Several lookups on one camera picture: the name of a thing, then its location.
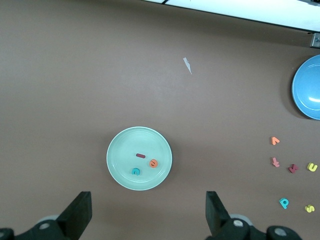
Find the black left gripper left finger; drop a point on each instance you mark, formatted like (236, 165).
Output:
(77, 215)

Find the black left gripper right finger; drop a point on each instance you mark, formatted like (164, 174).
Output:
(216, 215)

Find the teal foam letter c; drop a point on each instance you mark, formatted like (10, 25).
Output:
(133, 172)

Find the orange foam letter e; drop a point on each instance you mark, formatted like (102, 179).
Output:
(151, 163)

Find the dark red foam letter l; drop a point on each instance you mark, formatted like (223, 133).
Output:
(140, 156)

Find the teal foam letter p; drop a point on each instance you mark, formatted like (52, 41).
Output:
(283, 204)

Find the pink foam letter t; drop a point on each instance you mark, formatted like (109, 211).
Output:
(275, 162)

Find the green round plate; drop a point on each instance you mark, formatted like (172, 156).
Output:
(130, 142)

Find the dark red foam letter k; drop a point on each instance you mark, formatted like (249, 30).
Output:
(293, 169)

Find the orange foam letter v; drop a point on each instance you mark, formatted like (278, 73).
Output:
(273, 141)

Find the yellow foam letter s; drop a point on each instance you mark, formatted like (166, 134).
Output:
(310, 209)

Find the yellow foam letter u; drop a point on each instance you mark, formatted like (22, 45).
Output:
(310, 168)

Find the brown table cover sheet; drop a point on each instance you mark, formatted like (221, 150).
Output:
(75, 75)

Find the small white paper scrap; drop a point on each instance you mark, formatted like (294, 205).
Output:
(187, 65)

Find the blue round plate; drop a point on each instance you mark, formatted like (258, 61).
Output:
(308, 87)

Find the grey metal mount bracket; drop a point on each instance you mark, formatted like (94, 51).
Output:
(315, 41)

